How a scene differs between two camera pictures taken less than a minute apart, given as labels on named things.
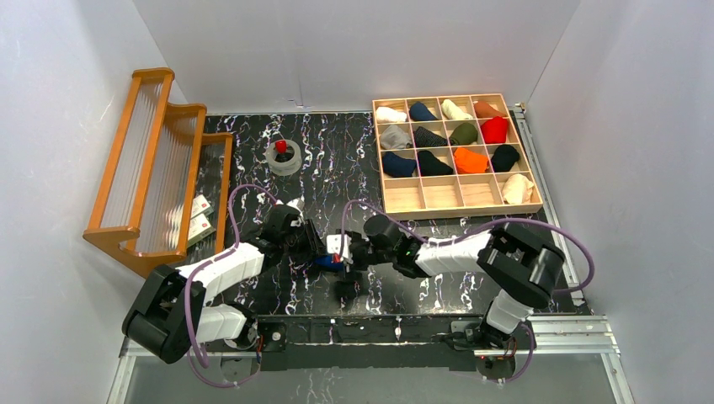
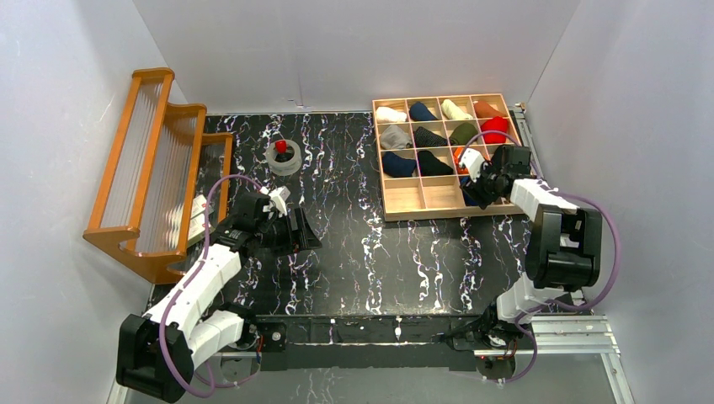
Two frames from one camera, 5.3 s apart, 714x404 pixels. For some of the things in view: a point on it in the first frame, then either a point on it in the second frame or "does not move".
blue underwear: (326, 263) -> (468, 200)
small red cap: (281, 146) does not move
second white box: (199, 228) does not move
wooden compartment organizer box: (452, 156) does not move
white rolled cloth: (386, 114) does not move
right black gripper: (354, 254) -> (486, 183)
